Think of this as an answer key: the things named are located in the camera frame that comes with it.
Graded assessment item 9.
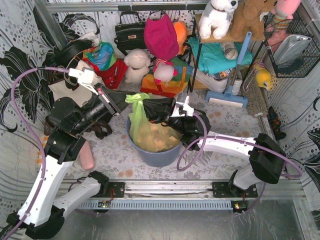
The green trash bag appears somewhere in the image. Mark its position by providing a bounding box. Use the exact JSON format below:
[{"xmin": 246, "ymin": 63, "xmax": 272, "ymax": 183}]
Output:
[{"xmin": 125, "ymin": 93, "xmax": 182, "ymax": 153}]

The blue trash bin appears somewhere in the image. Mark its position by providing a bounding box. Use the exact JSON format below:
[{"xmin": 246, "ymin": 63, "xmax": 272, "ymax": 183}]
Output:
[{"xmin": 125, "ymin": 117, "xmax": 182, "ymax": 168}]

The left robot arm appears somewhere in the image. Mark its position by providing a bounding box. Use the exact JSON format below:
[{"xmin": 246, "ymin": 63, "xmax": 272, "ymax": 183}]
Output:
[{"xmin": 6, "ymin": 83, "xmax": 133, "ymax": 240}]

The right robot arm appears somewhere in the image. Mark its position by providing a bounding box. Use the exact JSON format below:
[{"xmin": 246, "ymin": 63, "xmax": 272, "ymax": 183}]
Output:
[{"xmin": 142, "ymin": 96, "xmax": 285, "ymax": 198}]

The brown patterned bag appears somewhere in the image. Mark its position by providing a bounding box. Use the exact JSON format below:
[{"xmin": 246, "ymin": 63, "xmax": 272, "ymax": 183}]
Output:
[{"xmin": 43, "ymin": 116, "xmax": 113, "ymax": 140}]

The colorful patterned bag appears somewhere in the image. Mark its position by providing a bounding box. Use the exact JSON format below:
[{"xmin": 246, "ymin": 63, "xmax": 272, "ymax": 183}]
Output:
[{"xmin": 82, "ymin": 41, "xmax": 117, "ymax": 72}]

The cream canvas tote bag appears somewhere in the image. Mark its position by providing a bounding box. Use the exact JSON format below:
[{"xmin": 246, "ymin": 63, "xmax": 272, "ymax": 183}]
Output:
[{"xmin": 47, "ymin": 59, "xmax": 106, "ymax": 108}]

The red cloth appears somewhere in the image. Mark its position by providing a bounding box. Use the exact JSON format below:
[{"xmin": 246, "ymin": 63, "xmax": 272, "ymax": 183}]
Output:
[{"xmin": 88, "ymin": 58, "xmax": 128, "ymax": 90}]

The rainbow striped cloth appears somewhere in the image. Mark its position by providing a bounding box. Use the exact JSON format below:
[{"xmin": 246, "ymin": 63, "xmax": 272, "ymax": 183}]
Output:
[{"xmin": 140, "ymin": 57, "xmax": 194, "ymax": 97}]

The pink white plush toy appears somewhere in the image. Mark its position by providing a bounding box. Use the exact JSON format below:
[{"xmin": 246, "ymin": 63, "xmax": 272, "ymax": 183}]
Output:
[{"xmin": 153, "ymin": 58, "xmax": 178, "ymax": 84}]

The cream plush sheep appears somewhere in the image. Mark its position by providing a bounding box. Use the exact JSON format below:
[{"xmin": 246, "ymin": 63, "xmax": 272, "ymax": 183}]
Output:
[{"xmin": 124, "ymin": 48, "xmax": 151, "ymax": 84}]

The blue floor sweeper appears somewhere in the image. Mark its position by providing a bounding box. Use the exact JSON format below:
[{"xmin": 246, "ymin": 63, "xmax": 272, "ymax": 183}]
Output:
[{"xmin": 205, "ymin": 31, "xmax": 252, "ymax": 108}]

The black leather handbag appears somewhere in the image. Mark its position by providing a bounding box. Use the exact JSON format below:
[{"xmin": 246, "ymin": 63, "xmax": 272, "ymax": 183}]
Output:
[{"xmin": 114, "ymin": 11, "xmax": 147, "ymax": 56}]

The pink eyeglass case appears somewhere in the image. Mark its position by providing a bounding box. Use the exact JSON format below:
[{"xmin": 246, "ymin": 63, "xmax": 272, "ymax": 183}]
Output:
[{"xmin": 78, "ymin": 141, "xmax": 95, "ymax": 171}]

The teal folded cloth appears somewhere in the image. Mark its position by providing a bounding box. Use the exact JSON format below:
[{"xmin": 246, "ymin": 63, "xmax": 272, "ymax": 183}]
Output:
[{"xmin": 188, "ymin": 37, "xmax": 253, "ymax": 75}]

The wooden metal shelf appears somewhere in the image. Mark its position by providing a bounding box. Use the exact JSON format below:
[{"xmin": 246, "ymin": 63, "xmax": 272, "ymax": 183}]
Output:
[{"xmin": 187, "ymin": 14, "xmax": 251, "ymax": 93}]

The orange plush toy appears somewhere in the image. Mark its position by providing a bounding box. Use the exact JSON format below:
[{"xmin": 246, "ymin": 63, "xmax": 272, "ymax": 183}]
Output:
[{"xmin": 173, "ymin": 21, "xmax": 188, "ymax": 55}]

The grey sneaker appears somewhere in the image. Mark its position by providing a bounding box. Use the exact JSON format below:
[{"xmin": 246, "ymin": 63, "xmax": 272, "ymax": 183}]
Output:
[{"xmin": 220, "ymin": 42, "xmax": 238, "ymax": 60}]

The metal pole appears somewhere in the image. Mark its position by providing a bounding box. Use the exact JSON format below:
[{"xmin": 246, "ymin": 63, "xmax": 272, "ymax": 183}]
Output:
[{"xmin": 255, "ymin": 112, "xmax": 275, "ymax": 140}]

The yellow plush duck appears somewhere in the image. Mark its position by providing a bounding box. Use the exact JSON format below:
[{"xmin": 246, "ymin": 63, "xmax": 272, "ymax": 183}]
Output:
[{"xmin": 253, "ymin": 61, "xmax": 272, "ymax": 91}]

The white plush dog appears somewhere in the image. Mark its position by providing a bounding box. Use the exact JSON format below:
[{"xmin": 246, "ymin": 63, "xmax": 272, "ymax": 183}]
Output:
[{"xmin": 199, "ymin": 0, "xmax": 239, "ymax": 40}]

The brown teddy bear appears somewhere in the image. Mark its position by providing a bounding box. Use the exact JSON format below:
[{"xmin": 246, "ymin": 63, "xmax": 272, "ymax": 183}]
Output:
[{"xmin": 230, "ymin": 0, "xmax": 278, "ymax": 40}]

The silver foil pouch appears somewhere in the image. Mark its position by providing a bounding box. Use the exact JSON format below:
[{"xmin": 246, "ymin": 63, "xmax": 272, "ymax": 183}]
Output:
[{"xmin": 273, "ymin": 34, "xmax": 313, "ymax": 65}]

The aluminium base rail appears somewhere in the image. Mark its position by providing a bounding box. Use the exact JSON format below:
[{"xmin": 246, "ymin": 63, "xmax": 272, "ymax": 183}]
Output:
[{"xmin": 53, "ymin": 179, "xmax": 306, "ymax": 213}]

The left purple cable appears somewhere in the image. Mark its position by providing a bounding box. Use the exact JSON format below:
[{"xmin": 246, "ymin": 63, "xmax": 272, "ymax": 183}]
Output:
[{"xmin": 0, "ymin": 67, "xmax": 73, "ymax": 240}]

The black wire basket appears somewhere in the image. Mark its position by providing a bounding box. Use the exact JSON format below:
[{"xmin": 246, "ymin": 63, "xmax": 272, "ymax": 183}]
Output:
[{"xmin": 264, "ymin": 12, "xmax": 320, "ymax": 79}]

